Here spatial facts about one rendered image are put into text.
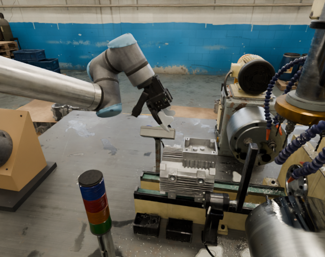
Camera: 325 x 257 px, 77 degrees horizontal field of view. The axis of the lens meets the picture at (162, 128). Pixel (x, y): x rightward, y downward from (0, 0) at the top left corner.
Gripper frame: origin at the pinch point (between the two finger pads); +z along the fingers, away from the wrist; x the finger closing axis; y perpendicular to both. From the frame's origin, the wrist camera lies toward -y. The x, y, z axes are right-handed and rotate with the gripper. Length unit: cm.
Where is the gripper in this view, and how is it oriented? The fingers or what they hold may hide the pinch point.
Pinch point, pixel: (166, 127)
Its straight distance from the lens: 82.4
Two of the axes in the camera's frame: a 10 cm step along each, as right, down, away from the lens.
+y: 8.5, -3.7, -3.7
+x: 1.7, -4.8, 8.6
